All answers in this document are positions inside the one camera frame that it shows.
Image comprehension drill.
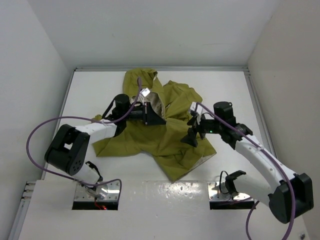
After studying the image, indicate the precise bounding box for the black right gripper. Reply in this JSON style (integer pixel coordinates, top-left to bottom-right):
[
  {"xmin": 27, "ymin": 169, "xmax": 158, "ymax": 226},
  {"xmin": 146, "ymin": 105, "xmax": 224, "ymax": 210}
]
[{"xmin": 180, "ymin": 111, "xmax": 223, "ymax": 147}]

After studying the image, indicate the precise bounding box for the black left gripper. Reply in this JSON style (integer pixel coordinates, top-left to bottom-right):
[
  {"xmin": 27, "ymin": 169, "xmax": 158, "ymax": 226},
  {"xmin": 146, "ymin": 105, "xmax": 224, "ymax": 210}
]
[{"xmin": 122, "ymin": 101, "xmax": 166, "ymax": 125}]

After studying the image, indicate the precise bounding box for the olive green hooded jacket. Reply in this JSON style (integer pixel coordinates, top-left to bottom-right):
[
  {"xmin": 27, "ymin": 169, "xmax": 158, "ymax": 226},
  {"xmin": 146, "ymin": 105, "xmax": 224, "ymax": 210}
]
[{"xmin": 92, "ymin": 68, "xmax": 217, "ymax": 182}]

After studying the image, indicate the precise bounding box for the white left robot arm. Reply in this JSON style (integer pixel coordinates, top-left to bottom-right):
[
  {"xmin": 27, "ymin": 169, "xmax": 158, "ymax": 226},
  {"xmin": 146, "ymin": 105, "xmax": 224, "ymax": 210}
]
[{"xmin": 44, "ymin": 93, "xmax": 166, "ymax": 189}]

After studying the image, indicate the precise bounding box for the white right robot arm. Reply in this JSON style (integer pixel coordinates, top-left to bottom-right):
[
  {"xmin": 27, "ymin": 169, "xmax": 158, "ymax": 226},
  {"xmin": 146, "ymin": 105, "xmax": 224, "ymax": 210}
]
[{"xmin": 181, "ymin": 101, "xmax": 314, "ymax": 224}]

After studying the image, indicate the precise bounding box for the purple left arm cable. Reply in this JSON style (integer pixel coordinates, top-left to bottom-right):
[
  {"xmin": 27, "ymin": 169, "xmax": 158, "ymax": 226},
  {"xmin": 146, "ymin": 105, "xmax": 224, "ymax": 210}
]
[{"xmin": 25, "ymin": 76, "xmax": 143, "ymax": 193}]

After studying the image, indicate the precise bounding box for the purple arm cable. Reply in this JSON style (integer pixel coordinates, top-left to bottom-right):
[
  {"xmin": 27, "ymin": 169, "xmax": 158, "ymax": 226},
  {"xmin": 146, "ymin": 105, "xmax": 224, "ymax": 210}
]
[
  {"xmin": 25, "ymin": 76, "xmax": 143, "ymax": 193},
  {"xmin": 194, "ymin": 101, "xmax": 297, "ymax": 240}
]

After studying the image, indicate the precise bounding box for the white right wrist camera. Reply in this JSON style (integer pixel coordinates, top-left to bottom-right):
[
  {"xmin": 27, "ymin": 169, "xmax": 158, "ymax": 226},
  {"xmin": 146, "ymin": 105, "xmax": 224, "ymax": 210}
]
[{"xmin": 189, "ymin": 102, "xmax": 203, "ymax": 124}]

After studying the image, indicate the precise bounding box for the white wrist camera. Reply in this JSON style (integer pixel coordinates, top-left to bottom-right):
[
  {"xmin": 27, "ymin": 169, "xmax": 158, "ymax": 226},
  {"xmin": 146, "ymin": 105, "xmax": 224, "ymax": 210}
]
[
  {"xmin": 139, "ymin": 87, "xmax": 151, "ymax": 103},
  {"xmin": 189, "ymin": 102, "xmax": 203, "ymax": 124}
]

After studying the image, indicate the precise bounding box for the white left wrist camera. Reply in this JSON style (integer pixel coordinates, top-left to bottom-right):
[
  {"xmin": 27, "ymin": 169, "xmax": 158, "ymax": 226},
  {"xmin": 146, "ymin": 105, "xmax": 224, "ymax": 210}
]
[{"xmin": 139, "ymin": 87, "xmax": 151, "ymax": 103}]

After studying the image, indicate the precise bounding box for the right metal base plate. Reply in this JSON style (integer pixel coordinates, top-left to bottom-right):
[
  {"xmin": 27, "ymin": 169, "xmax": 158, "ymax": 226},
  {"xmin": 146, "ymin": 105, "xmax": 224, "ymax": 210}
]
[{"xmin": 207, "ymin": 181, "xmax": 253, "ymax": 202}]

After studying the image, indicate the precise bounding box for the metal base plate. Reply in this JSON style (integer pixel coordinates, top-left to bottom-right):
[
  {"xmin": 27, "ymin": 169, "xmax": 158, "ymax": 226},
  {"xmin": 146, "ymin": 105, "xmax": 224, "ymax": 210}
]
[
  {"xmin": 74, "ymin": 179, "xmax": 122, "ymax": 203},
  {"xmin": 207, "ymin": 181, "xmax": 253, "ymax": 202}
]

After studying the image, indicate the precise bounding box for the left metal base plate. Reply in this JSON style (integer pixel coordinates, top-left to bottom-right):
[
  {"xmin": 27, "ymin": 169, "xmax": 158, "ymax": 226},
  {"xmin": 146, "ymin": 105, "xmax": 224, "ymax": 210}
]
[{"xmin": 74, "ymin": 179, "xmax": 122, "ymax": 203}]

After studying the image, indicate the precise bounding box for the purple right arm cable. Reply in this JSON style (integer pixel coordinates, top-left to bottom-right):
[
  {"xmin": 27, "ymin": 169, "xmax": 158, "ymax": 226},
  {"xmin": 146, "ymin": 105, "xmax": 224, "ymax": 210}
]
[{"xmin": 194, "ymin": 101, "xmax": 297, "ymax": 240}]

